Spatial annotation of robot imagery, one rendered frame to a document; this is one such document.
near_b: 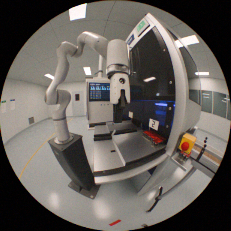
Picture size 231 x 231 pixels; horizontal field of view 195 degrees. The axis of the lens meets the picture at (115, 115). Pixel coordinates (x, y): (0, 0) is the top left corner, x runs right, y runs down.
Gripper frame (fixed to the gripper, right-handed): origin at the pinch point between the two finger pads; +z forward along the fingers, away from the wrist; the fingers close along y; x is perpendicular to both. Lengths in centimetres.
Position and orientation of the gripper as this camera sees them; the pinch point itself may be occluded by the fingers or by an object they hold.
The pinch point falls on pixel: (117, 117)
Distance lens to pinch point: 25.5
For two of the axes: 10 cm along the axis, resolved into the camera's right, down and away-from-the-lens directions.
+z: 0.0, 9.8, 2.1
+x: -9.6, 0.6, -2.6
